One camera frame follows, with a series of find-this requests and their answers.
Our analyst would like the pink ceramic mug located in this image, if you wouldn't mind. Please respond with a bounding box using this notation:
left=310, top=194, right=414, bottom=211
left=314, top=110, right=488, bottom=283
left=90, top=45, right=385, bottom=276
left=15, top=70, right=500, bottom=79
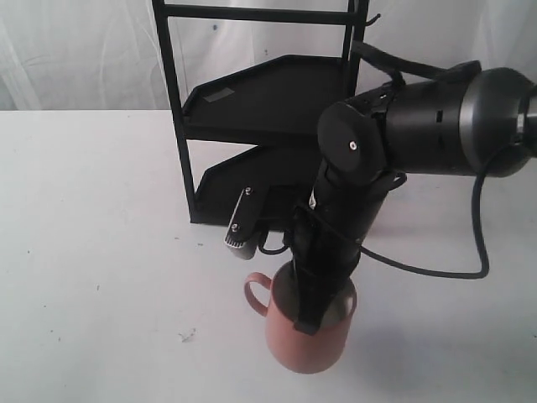
left=243, top=262, right=358, bottom=374

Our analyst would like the black cable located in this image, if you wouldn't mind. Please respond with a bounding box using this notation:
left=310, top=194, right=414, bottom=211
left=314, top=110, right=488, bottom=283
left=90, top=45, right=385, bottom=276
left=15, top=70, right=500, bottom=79
left=255, top=39, right=491, bottom=280

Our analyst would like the white backdrop curtain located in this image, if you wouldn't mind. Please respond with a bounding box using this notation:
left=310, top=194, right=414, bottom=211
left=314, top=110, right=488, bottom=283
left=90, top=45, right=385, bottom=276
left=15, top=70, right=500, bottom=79
left=1, top=1, right=536, bottom=110

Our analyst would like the black metal shelf rack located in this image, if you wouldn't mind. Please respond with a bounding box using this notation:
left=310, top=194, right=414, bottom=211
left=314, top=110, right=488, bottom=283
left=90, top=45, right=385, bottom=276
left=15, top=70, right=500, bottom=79
left=152, top=1, right=374, bottom=230

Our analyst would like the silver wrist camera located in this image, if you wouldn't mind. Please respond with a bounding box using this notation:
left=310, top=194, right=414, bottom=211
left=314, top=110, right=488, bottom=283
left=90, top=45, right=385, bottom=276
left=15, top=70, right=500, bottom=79
left=224, top=186, right=269, bottom=260

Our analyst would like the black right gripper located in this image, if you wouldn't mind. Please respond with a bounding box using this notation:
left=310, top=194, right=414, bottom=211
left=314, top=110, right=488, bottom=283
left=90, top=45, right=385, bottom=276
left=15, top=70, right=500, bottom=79
left=290, top=163, right=406, bottom=336

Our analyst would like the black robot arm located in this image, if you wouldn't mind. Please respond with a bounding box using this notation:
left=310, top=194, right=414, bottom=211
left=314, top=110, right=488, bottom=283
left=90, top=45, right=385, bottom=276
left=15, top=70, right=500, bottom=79
left=290, top=63, right=536, bottom=335

